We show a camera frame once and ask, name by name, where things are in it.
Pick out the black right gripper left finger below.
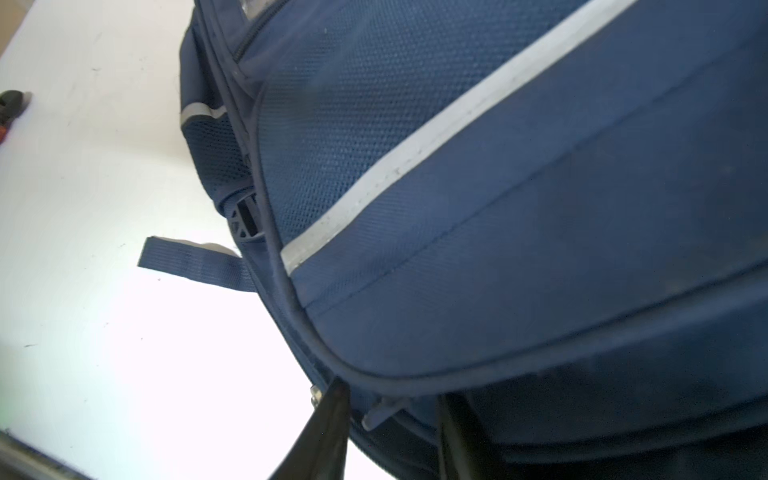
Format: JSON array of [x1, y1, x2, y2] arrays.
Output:
[[271, 379, 350, 480]]

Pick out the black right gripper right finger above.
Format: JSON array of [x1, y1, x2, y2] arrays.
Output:
[[437, 394, 510, 480]]

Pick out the navy blue backpack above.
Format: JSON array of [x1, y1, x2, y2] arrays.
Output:
[[139, 1, 767, 479]]

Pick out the red black pliers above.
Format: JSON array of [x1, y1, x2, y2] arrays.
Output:
[[0, 90, 31, 143]]

